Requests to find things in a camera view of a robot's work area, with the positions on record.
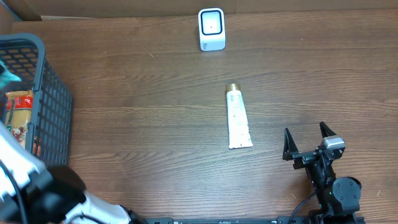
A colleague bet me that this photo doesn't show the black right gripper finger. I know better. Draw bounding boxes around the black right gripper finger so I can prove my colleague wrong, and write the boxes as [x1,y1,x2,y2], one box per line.
[282,128,299,161]
[320,121,336,138]

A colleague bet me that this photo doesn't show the white tube gold cap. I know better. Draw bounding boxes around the white tube gold cap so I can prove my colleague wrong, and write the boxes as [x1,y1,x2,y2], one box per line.
[226,83,253,149]

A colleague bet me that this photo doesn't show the spaghetti pasta packet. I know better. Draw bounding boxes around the spaghetti pasta packet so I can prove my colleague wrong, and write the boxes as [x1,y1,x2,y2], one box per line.
[5,90,34,148]

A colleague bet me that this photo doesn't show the teal snack packet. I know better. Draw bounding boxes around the teal snack packet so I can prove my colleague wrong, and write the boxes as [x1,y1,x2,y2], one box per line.
[0,61,22,89]

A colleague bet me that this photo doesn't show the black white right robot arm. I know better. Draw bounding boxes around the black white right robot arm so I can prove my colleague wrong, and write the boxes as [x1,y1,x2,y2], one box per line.
[282,121,365,223]

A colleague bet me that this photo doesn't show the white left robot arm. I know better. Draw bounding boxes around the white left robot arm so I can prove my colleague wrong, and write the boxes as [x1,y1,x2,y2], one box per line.
[1,125,145,224]

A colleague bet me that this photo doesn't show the white barcode scanner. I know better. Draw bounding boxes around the white barcode scanner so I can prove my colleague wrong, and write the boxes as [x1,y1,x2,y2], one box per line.
[198,7,226,52]

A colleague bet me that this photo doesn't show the dark grey plastic basket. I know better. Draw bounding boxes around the dark grey plastic basket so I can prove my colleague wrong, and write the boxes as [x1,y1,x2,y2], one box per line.
[1,33,74,166]

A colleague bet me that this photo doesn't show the black mounting rail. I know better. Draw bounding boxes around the black mounting rail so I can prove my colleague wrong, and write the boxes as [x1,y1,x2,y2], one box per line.
[144,216,366,224]

